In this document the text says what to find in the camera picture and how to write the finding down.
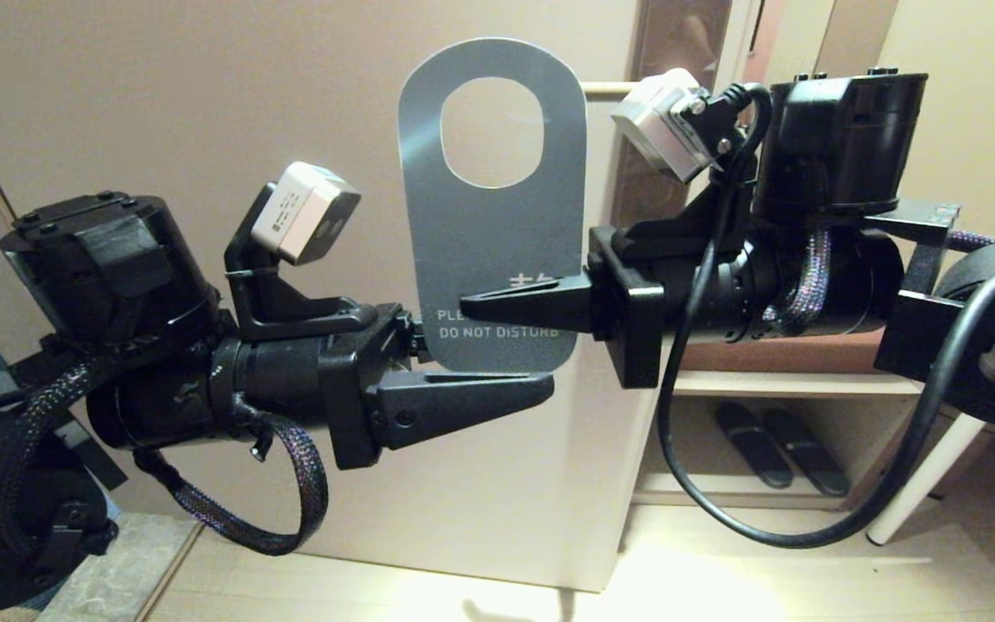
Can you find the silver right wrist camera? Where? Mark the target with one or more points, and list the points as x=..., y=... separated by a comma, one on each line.
x=662, y=125

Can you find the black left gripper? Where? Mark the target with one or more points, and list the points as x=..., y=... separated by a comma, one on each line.
x=351, y=397

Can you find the taupe framed wall mirror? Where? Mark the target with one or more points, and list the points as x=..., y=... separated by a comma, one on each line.
x=843, y=34

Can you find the dark slipper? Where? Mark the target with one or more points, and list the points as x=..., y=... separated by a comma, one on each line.
x=808, y=453
x=752, y=445

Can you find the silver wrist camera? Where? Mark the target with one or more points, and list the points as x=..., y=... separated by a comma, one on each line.
x=662, y=125
x=303, y=212

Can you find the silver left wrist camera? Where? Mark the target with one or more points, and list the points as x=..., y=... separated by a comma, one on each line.
x=303, y=212

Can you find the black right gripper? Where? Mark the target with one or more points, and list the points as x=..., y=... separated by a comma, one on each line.
x=636, y=328

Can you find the white table leg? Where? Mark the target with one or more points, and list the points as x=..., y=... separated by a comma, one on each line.
x=929, y=484

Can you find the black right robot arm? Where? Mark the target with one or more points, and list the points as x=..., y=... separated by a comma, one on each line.
x=843, y=138

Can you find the cream bench shelf unit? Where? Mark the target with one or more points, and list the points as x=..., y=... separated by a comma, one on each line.
x=782, y=385

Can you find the white door hanger sign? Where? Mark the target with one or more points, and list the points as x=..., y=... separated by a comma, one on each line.
x=489, y=242

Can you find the brown bench cushion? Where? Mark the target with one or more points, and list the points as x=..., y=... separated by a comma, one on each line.
x=808, y=356

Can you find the white room door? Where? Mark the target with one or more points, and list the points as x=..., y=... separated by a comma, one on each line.
x=204, y=104

